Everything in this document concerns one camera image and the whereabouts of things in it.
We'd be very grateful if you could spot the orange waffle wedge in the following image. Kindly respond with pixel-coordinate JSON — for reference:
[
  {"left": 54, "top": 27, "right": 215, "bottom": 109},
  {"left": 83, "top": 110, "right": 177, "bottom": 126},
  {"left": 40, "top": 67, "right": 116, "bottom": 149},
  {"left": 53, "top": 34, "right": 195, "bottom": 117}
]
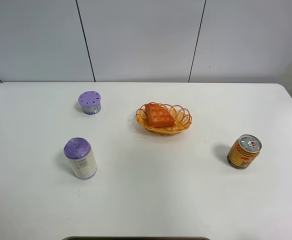
[{"left": 145, "top": 102, "right": 175, "bottom": 128}]

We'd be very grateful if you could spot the orange woven basket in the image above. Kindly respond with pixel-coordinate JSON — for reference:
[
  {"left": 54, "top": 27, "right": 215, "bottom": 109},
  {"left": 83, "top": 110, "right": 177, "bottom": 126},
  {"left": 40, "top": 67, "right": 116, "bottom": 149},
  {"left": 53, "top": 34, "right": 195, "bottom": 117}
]
[{"left": 135, "top": 103, "right": 192, "bottom": 135}]

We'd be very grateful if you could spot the purple lidded air freshener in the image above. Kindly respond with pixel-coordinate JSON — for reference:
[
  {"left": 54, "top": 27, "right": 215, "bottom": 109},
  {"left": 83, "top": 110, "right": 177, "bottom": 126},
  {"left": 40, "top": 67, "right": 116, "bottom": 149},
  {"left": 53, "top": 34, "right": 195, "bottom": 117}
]
[{"left": 78, "top": 90, "right": 102, "bottom": 115}]

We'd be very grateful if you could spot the purple trash bag roll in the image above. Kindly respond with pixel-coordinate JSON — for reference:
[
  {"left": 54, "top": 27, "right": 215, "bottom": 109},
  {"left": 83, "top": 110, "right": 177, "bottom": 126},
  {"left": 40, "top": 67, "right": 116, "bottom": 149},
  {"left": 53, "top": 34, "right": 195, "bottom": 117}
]
[{"left": 63, "top": 137, "right": 98, "bottom": 180}]

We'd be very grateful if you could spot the gold drink can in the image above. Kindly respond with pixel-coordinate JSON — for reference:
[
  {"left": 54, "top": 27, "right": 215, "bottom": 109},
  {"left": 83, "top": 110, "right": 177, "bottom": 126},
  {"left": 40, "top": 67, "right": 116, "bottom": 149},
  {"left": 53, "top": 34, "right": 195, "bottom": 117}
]
[{"left": 227, "top": 134, "right": 262, "bottom": 170}]

